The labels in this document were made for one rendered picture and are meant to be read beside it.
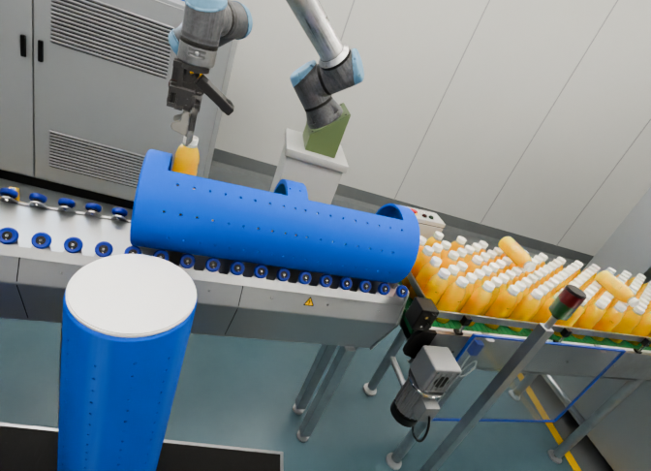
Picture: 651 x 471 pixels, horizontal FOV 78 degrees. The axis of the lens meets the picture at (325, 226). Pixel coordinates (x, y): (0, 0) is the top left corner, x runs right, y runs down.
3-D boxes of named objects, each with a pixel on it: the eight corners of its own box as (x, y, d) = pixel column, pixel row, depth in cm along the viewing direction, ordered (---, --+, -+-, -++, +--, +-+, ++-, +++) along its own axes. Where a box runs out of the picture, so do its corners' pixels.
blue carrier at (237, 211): (141, 216, 135) (153, 136, 123) (371, 256, 165) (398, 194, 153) (124, 264, 110) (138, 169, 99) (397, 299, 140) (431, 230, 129)
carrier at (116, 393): (162, 510, 135) (141, 433, 153) (214, 326, 94) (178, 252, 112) (60, 555, 117) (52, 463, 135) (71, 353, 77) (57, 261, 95)
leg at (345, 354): (295, 430, 192) (341, 339, 163) (307, 430, 194) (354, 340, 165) (297, 442, 187) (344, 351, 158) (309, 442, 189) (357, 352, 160)
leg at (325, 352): (292, 403, 203) (333, 315, 174) (302, 404, 205) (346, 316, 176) (293, 414, 199) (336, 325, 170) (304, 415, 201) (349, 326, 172)
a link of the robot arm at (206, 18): (237, -1, 97) (214, -7, 88) (227, 52, 103) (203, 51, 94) (204, -15, 98) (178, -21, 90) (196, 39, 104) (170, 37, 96)
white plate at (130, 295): (212, 321, 94) (211, 325, 94) (178, 249, 111) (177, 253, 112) (74, 347, 77) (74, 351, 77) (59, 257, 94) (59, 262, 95)
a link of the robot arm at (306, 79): (307, 100, 206) (291, 68, 197) (337, 88, 198) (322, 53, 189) (299, 112, 194) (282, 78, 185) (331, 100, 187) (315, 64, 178)
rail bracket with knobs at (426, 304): (400, 313, 145) (413, 292, 140) (417, 315, 147) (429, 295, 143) (411, 334, 137) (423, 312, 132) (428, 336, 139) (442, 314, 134)
